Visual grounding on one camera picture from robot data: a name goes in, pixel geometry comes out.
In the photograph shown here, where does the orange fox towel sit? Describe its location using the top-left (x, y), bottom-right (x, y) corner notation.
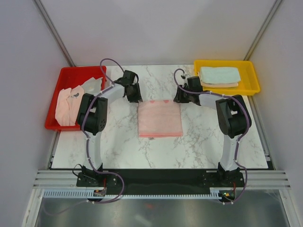
top-left (199, 74), bottom-right (241, 88)

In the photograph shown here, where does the pink patterned towel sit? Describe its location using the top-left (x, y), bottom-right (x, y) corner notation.
top-left (138, 100), bottom-right (183, 138)

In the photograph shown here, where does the mint green towel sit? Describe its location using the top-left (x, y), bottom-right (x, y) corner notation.
top-left (200, 67), bottom-right (241, 84)

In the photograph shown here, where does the grey towel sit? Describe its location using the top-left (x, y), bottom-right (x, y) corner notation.
top-left (81, 77), bottom-right (103, 94)

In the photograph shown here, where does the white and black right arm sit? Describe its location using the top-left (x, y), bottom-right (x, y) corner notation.
top-left (174, 85), bottom-right (252, 186)

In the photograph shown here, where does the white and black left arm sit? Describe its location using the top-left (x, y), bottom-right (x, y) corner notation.
top-left (77, 79), bottom-right (143, 186)

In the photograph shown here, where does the yellow plastic bin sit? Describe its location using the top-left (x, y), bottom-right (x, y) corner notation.
top-left (194, 60), bottom-right (260, 96)

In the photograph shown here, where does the light pink towel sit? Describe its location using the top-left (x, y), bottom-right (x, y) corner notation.
top-left (55, 86), bottom-right (84, 126)

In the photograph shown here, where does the red plastic bin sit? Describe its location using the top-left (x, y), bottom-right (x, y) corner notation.
top-left (45, 66), bottom-right (107, 131)

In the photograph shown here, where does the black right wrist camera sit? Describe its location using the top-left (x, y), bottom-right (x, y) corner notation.
top-left (187, 76), bottom-right (203, 92)

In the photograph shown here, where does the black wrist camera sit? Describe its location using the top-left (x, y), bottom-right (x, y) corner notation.
top-left (187, 76), bottom-right (203, 92)
top-left (123, 70), bottom-right (139, 84)

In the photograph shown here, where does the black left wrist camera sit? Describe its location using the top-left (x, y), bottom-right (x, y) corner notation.
top-left (123, 70), bottom-right (139, 84)

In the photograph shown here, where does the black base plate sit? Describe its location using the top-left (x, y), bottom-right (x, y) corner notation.
top-left (76, 168), bottom-right (244, 195)

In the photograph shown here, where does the white slotted cable duct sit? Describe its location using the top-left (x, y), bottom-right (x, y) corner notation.
top-left (43, 189), bottom-right (226, 200)

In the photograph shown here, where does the aluminium frame rail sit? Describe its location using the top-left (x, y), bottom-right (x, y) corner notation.
top-left (34, 169), bottom-right (290, 189)

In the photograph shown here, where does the right corner aluminium post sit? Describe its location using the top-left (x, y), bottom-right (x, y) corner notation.
top-left (243, 0), bottom-right (284, 61)

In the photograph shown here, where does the corner aluminium post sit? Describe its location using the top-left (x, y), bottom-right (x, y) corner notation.
top-left (33, 0), bottom-right (76, 67)
top-left (243, 0), bottom-right (284, 61)

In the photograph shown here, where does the left corner aluminium post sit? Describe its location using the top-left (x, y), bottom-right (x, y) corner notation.
top-left (33, 0), bottom-right (76, 67)

